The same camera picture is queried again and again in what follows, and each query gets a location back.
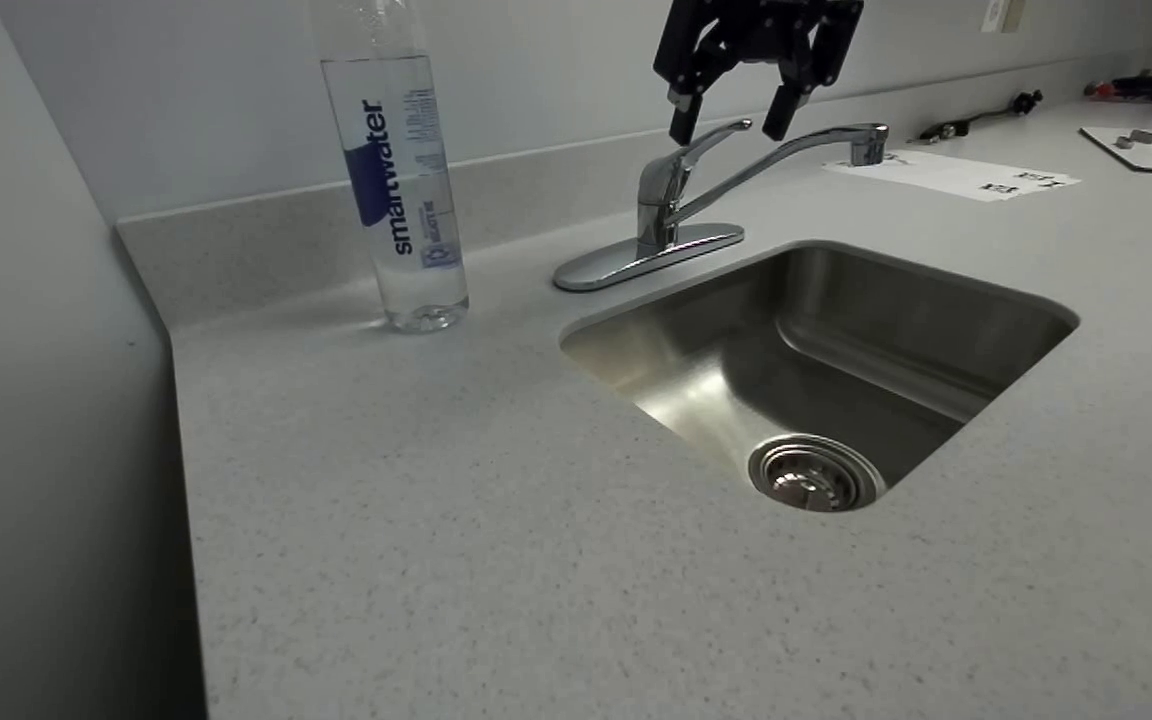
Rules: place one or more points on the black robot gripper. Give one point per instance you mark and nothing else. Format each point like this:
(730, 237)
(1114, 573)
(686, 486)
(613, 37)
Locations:
(709, 37)

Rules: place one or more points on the stainless steel sink basin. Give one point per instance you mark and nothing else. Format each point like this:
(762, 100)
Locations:
(883, 354)

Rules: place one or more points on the chrome single-lever sink faucet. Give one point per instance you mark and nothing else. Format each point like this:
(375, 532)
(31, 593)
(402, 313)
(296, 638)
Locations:
(664, 219)

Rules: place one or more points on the metal sink drain strainer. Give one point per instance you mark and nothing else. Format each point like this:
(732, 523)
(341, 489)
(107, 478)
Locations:
(813, 475)

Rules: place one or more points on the white printed paper sheet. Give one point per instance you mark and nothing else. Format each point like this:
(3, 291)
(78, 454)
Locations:
(961, 178)

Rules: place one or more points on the white wall outlet plate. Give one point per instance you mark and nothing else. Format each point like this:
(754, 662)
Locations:
(1002, 12)

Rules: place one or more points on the clear smartwater plastic bottle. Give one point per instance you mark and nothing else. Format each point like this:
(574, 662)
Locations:
(385, 119)

